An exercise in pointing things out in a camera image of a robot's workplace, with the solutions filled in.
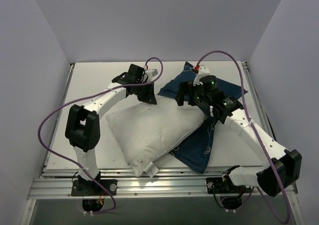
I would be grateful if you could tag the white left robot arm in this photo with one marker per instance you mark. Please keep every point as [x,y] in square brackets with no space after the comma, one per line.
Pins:
[83,124]

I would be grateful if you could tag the aluminium left side rail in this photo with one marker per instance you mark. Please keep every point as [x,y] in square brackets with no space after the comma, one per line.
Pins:
[52,133]

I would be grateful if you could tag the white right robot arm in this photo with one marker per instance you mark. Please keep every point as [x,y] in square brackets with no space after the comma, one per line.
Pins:
[280,167]

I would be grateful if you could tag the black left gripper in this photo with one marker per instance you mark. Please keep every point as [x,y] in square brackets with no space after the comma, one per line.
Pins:
[146,93]

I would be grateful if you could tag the aluminium right side rail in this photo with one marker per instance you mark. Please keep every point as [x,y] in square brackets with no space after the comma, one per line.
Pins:
[262,116]

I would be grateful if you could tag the white pillow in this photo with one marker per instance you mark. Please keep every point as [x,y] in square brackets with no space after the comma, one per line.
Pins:
[147,132]

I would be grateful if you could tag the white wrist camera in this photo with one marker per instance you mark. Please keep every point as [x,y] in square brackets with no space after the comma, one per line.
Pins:
[200,71]
[149,74]

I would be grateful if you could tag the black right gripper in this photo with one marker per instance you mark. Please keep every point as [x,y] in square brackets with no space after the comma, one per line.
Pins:
[186,93]

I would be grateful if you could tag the aluminium front rail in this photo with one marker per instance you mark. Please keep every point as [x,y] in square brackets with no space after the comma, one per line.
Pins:
[56,184]

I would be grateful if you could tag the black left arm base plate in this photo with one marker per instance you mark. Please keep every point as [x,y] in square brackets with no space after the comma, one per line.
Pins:
[89,188]

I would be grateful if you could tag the blue embroidered pillowcase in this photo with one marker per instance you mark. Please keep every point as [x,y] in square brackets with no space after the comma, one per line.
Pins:
[195,150]

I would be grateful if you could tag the aluminium rail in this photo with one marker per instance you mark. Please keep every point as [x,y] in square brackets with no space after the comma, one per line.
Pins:
[56,184]
[262,116]
[52,133]

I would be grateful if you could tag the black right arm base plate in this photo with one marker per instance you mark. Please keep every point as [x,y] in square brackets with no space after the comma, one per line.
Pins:
[219,185]

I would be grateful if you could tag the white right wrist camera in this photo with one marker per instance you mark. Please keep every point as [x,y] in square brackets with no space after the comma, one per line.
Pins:
[200,71]

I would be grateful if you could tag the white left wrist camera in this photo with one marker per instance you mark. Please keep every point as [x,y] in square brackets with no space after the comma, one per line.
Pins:
[149,74]

